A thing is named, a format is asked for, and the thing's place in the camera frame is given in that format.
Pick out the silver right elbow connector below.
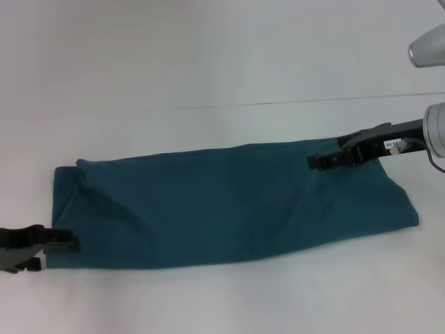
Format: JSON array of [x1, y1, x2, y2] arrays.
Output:
[[389, 137, 412, 156]]

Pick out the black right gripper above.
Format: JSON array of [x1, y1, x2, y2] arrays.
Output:
[[306, 118, 427, 173]]

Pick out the blue shirt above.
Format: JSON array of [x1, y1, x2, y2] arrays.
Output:
[[44, 136, 423, 271]]

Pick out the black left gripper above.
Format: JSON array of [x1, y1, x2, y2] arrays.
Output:
[[0, 223, 81, 276]]

